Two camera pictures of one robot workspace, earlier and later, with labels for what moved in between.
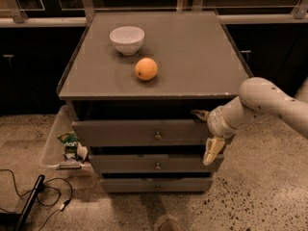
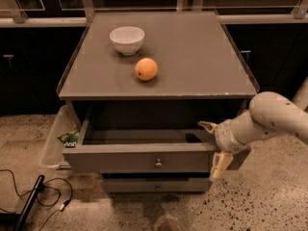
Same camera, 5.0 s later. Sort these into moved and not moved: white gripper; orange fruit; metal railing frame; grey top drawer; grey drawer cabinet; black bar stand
Moved: white gripper; grey top drawer
Not moved: grey drawer cabinet; orange fruit; black bar stand; metal railing frame
